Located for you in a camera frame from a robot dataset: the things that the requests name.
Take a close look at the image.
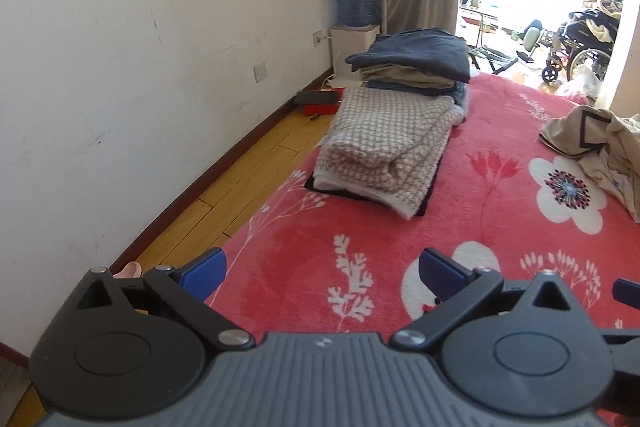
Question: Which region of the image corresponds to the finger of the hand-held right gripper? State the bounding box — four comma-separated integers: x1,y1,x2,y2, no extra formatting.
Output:
602,328,640,350
612,278,640,305

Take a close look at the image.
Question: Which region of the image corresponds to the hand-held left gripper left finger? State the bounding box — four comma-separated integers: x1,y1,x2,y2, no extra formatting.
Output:
75,248,256,350

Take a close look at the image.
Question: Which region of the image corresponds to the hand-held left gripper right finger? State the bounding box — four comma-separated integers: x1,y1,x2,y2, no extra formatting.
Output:
391,248,573,350

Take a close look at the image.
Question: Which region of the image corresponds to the beige houndstooth knit sweater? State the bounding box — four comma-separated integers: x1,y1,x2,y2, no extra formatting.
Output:
312,86,457,221

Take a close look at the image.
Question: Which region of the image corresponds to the stack of folded clothes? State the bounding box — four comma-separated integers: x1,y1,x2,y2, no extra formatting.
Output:
364,78,472,128

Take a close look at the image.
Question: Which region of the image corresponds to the red floral blanket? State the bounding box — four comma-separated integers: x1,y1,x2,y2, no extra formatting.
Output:
202,72,640,427

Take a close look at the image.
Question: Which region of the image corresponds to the black folded garment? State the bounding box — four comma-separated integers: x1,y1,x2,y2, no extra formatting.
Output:
304,167,442,219

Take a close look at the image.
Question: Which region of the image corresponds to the pink slipper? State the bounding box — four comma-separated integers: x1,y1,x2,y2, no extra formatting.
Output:
112,261,144,281

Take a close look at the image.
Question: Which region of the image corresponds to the white garment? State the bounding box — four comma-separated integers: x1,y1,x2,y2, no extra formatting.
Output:
582,142,640,224

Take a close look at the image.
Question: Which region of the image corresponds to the cream garment with black trim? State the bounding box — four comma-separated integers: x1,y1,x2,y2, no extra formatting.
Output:
539,104,640,188

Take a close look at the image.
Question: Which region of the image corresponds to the khaki folded garment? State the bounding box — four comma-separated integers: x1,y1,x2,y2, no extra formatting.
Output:
359,63,457,91

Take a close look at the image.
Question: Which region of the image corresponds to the red and black box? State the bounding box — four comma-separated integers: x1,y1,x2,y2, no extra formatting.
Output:
294,89,344,116

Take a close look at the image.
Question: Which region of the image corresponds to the clear plastic bag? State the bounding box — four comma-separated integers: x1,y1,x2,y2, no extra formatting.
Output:
556,63,604,101

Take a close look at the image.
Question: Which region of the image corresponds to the folding stool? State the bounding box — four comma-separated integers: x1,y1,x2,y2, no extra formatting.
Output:
466,46,519,76

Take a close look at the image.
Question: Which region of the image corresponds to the navy folded garment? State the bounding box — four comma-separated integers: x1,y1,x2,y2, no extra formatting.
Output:
345,28,472,84

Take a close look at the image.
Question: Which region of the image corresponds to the white water dispenser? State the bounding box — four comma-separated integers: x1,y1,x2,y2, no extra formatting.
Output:
329,25,382,88

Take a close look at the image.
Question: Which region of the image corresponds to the green padded chair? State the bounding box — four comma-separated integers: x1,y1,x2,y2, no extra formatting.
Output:
516,18,545,64

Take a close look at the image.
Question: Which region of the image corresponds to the black wheelchair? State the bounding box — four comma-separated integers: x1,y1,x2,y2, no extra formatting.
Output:
542,9,626,82

